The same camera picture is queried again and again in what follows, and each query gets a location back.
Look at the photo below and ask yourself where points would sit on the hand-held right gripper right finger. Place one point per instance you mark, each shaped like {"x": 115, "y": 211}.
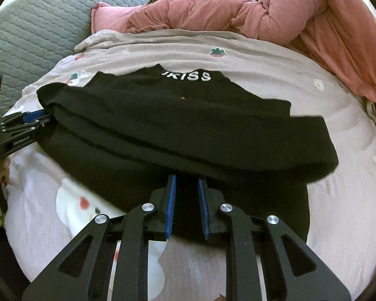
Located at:
{"x": 203, "y": 208}

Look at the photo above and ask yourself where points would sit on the person's left hand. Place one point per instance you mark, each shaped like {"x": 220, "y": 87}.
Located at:
{"x": 5, "y": 171}

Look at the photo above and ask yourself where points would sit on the pink quilt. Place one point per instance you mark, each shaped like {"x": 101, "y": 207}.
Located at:
{"x": 206, "y": 12}

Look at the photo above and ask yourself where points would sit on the grey quilted mattress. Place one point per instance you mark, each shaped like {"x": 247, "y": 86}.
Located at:
{"x": 34, "y": 37}

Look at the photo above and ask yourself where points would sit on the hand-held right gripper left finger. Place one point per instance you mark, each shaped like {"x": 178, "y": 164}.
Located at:
{"x": 170, "y": 208}

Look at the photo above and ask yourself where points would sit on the printed pale pink blanket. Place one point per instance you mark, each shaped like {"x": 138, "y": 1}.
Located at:
{"x": 332, "y": 194}

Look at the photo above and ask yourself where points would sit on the black sweater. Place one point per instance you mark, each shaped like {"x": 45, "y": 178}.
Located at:
{"x": 175, "y": 125}

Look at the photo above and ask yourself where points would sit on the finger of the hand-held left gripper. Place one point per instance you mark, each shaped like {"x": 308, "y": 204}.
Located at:
{"x": 28, "y": 116}
{"x": 25, "y": 127}

